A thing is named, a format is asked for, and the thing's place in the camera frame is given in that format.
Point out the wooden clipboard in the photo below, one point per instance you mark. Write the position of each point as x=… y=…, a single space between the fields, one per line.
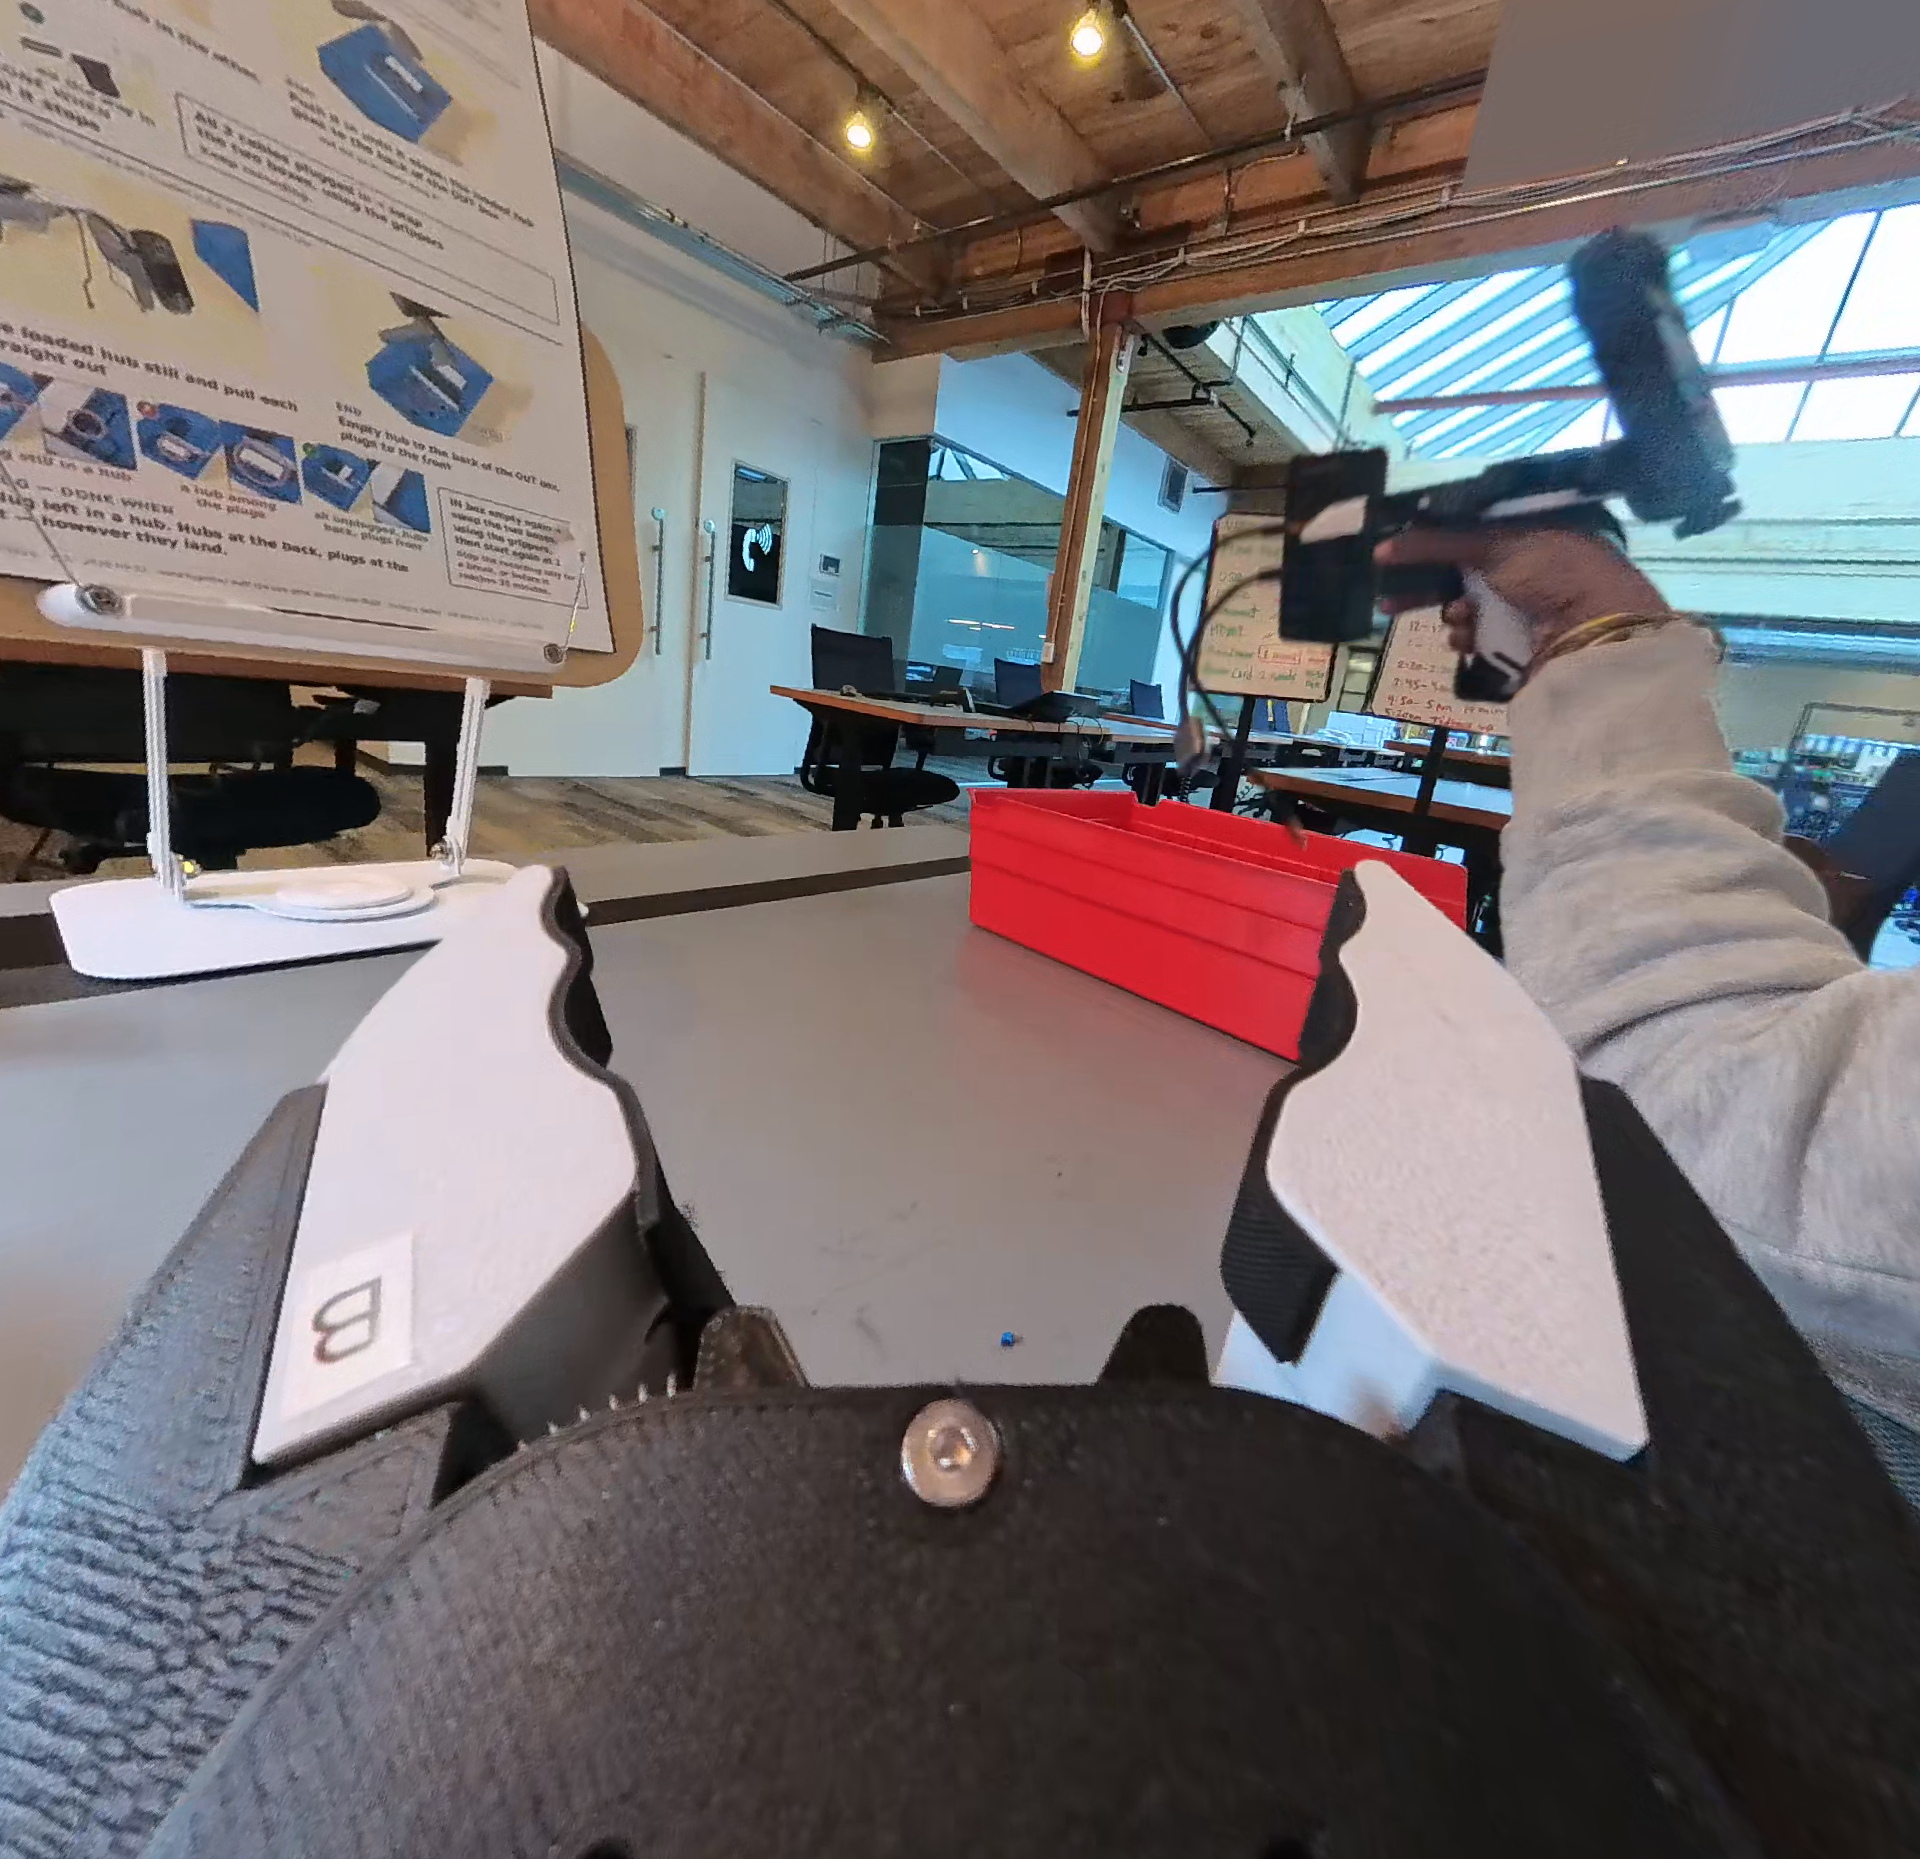
x=621 y=538

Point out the wooden office desk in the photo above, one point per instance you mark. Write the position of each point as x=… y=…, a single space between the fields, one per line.
x=900 y=704
x=1395 y=794

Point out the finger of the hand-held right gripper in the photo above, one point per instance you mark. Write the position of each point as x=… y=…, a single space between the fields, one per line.
x=1500 y=497

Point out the whiteboard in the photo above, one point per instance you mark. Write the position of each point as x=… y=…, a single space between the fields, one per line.
x=1419 y=697
x=1237 y=660

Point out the black office chair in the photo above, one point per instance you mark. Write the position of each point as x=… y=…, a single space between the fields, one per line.
x=271 y=808
x=854 y=660

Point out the white door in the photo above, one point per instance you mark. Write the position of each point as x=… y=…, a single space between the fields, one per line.
x=811 y=689

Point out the white document stand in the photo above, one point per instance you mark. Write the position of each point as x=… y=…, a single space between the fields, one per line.
x=150 y=929

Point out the red plastic bin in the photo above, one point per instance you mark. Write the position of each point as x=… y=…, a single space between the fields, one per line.
x=1124 y=914

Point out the person's right hand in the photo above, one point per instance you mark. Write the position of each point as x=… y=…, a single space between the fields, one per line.
x=1576 y=591

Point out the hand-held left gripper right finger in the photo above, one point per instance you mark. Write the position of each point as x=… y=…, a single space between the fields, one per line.
x=1440 y=1168

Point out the ceiling spotlight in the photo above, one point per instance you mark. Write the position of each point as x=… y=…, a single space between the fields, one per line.
x=858 y=129
x=1089 y=31

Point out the black phone sign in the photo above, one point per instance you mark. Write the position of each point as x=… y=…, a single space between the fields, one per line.
x=757 y=538

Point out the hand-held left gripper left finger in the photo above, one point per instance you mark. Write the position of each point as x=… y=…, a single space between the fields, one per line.
x=450 y=1138

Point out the grey flat panel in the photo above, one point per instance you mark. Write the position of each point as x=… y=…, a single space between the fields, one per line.
x=1694 y=45

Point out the printed instruction sheet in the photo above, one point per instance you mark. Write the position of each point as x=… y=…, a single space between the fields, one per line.
x=226 y=240

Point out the wooden post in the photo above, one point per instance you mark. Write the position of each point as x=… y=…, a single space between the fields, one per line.
x=1082 y=538

